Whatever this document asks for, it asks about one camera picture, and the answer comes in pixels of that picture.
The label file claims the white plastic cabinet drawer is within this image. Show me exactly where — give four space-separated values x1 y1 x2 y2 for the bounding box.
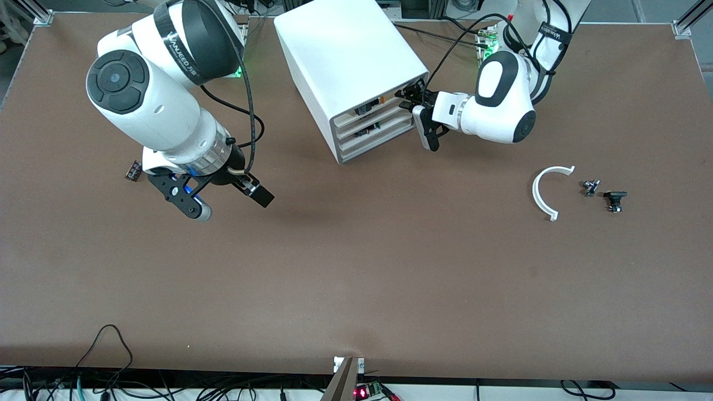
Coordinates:
336 109 417 148
338 125 417 162
333 86 418 133

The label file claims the white drawer cabinet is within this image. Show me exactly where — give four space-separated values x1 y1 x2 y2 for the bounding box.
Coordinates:
273 0 429 165

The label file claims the aluminium profile bar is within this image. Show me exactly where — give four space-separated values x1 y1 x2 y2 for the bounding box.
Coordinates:
319 356 360 401

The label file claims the circuit board with red light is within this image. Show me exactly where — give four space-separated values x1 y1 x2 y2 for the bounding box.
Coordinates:
353 381 386 400

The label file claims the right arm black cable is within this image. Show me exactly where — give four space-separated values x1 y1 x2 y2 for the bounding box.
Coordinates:
198 0 265 176

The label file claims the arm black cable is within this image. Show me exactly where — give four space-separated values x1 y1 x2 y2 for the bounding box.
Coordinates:
423 0 574 106
198 0 265 176

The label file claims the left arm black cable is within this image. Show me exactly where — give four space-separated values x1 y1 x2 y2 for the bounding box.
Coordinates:
423 0 574 106

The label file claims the thin black power cable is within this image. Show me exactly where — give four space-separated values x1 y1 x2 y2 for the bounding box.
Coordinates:
392 21 486 50

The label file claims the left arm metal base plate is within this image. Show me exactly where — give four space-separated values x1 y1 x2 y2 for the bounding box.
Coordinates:
476 25 502 61

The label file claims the white half-ring plastic clamp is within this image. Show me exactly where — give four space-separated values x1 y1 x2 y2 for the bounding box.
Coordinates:
532 165 575 222

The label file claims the white metal bracket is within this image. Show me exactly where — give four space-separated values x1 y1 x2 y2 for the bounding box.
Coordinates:
333 356 366 374

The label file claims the black looped cable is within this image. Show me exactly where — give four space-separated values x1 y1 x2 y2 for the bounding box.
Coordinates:
74 324 134 373

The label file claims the black curled cable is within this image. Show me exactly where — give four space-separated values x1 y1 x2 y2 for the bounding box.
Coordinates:
559 380 618 400

